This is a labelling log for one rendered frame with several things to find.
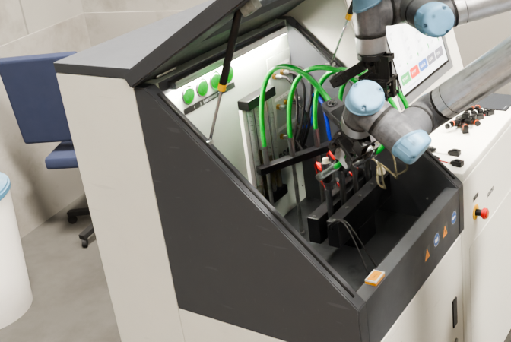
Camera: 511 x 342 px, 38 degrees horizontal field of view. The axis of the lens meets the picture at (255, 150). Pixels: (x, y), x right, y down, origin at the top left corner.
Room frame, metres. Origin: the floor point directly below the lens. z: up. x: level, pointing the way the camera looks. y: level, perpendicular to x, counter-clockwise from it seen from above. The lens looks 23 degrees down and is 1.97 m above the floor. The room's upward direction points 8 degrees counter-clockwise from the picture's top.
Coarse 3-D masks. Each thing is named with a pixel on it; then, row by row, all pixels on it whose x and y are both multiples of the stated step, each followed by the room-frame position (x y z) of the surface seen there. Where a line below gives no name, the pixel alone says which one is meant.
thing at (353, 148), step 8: (336, 136) 1.57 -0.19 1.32; (344, 136) 1.51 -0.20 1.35; (368, 136) 1.50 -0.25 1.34; (344, 144) 1.54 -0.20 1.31; (352, 144) 1.54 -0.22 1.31; (360, 144) 1.48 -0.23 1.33; (368, 144) 1.49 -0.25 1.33; (376, 144) 1.54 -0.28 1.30; (344, 152) 1.55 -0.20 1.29; (352, 152) 1.53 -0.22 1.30; (360, 152) 1.50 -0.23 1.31; (368, 152) 1.53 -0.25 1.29; (344, 160) 1.57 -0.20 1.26; (352, 160) 1.52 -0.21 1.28
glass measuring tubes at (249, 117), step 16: (256, 96) 2.04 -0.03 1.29; (272, 96) 2.10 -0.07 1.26; (240, 112) 2.02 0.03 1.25; (256, 112) 2.04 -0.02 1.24; (272, 112) 2.10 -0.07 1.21; (256, 128) 2.04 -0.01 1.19; (272, 128) 2.10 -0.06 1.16; (256, 144) 2.02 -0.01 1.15; (272, 144) 2.10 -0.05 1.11; (256, 160) 2.01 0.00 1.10; (256, 176) 2.01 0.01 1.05; (272, 176) 2.07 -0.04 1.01
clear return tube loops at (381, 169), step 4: (392, 156) 1.94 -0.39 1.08; (376, 160) 1.89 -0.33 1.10; (380, 164) 2.03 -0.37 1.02; (376, 168) 2.05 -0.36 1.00; (380, 168) 1.88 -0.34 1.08; (384, 168) 2.02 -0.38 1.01; (376, 172) 1.99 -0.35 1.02; (380, 172) 2.04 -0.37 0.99; (384, 172) 2.04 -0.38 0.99; (396, 172) 1.94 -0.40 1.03; (404, 172) 2.00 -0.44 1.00; (376, 176) 1.97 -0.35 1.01; (396, 176) 1.94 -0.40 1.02; (376, 180) 1.95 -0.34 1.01; (384, 184) 1.88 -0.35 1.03; (384, 188) 1.88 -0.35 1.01
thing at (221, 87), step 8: (240, 16) 1.57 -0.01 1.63; (232, 24) 1.58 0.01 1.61; (232, 32) 1.58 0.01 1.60; (232, 40) 1.59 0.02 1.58; (232, 48) 1.59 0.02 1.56; (232, 56) 1.60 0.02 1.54; (224, 64) 1.61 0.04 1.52; (224, 72) 1.61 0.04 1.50; (224, 80) 1.62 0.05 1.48; (224, 88) 1.62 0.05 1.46; (216, 112) 1.65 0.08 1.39
